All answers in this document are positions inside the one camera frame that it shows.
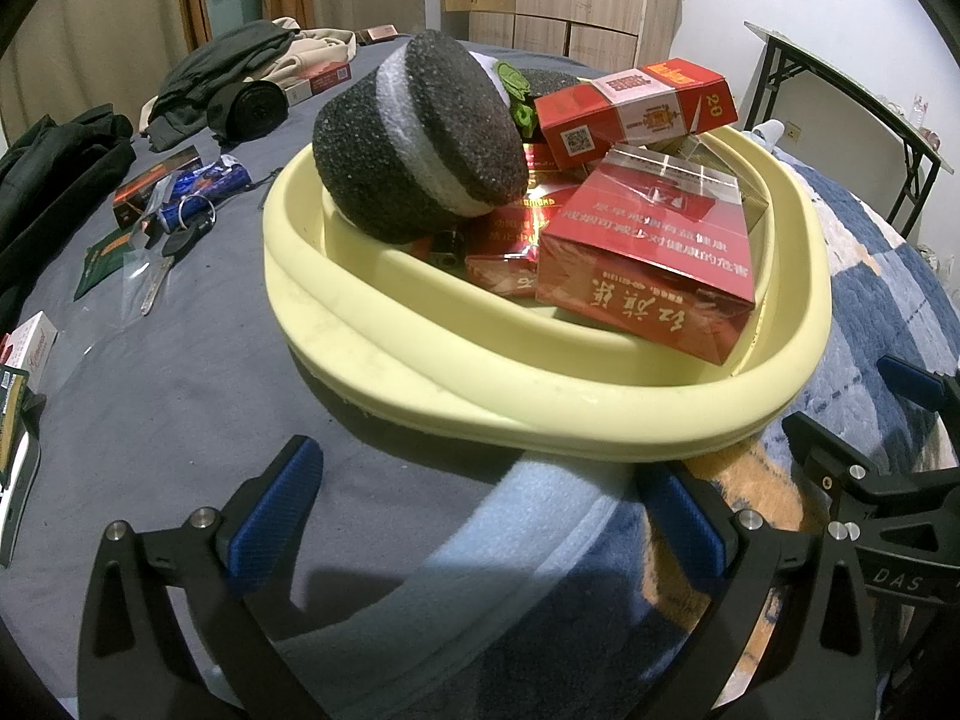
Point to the black folding table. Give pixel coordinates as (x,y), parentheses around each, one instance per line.
(772,64)

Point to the black speckled round sponge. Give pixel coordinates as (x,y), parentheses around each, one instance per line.
(555,84)
(375,157)

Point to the yellow plastic basin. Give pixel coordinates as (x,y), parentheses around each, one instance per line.
(450,382)

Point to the blue white checkered blanket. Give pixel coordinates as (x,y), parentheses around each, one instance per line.
(847,240)

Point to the black rolled cloth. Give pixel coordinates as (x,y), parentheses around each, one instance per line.
(255,109)

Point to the grey bed sheet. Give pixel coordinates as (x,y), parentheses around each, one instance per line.
(187,360)

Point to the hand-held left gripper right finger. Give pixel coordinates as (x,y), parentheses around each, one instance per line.
(686,525)

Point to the green packet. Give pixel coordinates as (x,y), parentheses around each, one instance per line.
(109,266)

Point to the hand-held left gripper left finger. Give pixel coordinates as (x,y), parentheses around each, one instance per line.
(274,510)

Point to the gold cigarette box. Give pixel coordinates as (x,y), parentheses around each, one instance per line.
(675,146)

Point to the black red box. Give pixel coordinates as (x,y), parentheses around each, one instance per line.
(154,187)

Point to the small brown box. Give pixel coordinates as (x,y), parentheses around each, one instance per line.
(379,34)

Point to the red white cigarette box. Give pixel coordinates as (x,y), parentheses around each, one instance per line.
(319,81)

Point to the dark jacket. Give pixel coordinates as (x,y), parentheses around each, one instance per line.
(52,180)

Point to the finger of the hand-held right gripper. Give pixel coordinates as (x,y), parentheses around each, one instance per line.
(919,382)
(862,484)

